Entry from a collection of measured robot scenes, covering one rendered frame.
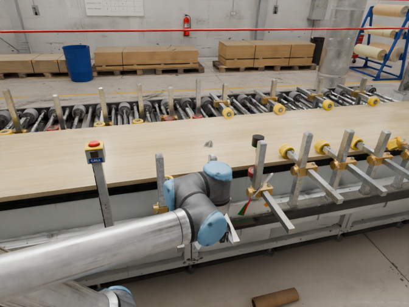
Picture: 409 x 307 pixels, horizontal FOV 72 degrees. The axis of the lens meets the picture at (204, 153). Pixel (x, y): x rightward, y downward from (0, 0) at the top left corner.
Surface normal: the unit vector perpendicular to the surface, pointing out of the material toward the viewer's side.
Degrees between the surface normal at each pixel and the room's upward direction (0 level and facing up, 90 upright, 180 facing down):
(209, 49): 90
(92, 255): 55
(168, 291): 0
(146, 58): 90
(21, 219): 90
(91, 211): 90
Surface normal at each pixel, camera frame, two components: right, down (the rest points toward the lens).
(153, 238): 0.46, -0.13
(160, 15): 0.21, 0.49
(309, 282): 0.02, -0.87
